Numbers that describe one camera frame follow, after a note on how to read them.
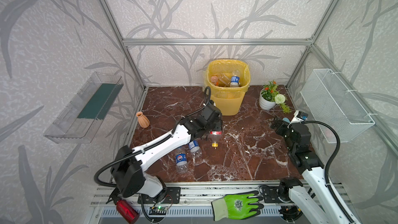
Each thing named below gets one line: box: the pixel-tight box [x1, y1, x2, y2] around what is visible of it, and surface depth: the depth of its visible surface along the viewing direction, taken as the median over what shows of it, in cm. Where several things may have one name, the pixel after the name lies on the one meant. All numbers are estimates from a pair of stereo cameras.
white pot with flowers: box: [259, 79, 291, 114], surface depth 99 cm
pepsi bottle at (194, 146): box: [188, 140, 203, 157], surface depth 87 cm
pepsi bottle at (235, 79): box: [229, 70, 241, 88], surface depth 98 cm
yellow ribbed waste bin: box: [205, 59, 251, 117], surface depth 98 cm
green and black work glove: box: [211, 190, 265, 222], surface depth 71 cm
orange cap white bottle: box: [210, 75, 220, 86], surface depth 98 cm
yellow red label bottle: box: [218, 72, 232, 88], surface depth 101 cm
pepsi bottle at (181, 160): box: [175, 147, 189, 175], surface depth 82 cm
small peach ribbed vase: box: [135, 111, 150, 129], surface depth 94 cm
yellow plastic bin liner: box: [203, 59, 251, 92], surface depth 97 cm
